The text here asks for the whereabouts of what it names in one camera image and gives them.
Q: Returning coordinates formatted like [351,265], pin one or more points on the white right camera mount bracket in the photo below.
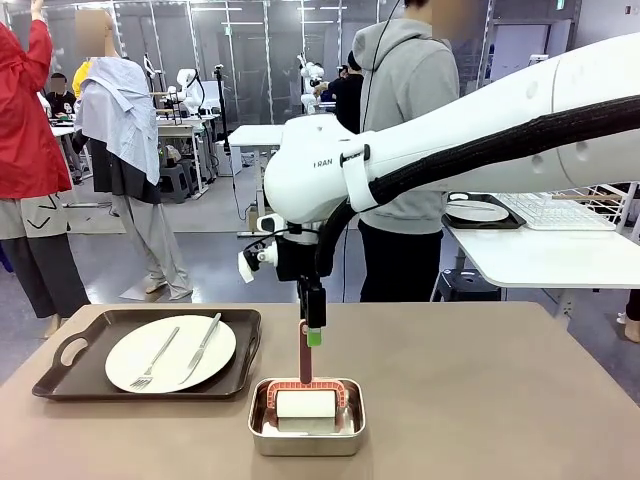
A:
[250,265]

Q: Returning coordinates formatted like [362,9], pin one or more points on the dark brown serving tray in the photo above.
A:
[80,370]
[512,220]

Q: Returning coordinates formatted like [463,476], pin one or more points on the white standing desk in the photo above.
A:
[250,135]

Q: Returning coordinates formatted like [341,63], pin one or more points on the mannequin in blue shirt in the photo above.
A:
[120,115]

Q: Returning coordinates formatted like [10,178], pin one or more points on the silver fork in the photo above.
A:
[157,357]

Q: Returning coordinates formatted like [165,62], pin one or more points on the large white table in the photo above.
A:
[550,255]

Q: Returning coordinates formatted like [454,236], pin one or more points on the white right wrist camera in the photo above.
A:
[269,223]

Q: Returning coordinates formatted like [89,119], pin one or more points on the silver table knife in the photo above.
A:
[200,347]

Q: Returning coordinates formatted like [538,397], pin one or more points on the square steel tray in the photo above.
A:
[260,430]

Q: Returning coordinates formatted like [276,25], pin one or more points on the seated person in black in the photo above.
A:
[61,97]

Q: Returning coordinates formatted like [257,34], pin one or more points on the white framed workbench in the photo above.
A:
[185,130]

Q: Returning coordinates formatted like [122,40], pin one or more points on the pink lint roller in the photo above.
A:
[306,405]

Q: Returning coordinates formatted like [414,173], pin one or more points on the bystander leg and foot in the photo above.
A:
[631,320]

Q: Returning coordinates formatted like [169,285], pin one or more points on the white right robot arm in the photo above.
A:
[310,150]

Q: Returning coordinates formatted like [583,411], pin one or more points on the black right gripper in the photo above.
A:
[295,257]

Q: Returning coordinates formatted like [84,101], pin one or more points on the person in gray hoodie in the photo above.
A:
[405,75]

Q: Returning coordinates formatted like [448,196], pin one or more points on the person in black cap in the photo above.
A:
[350,95]

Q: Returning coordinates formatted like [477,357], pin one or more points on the black plastic stool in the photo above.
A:
[462,285]

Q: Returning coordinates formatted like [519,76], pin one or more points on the person in yellow top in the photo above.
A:
[80,77]

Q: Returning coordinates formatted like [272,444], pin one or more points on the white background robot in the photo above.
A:
[189,87]
[311,82]

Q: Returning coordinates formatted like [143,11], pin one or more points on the gray plastic stool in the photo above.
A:
[174,182]

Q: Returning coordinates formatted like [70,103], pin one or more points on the white round plate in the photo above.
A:
[150,340]
[475,212]

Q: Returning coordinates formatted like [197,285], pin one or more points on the mannequin in red jacket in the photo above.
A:
[25,125]

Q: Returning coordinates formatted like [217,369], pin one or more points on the black camera tripod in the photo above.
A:
[223,105]

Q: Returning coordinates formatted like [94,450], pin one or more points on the cardboard box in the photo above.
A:
[252,220]

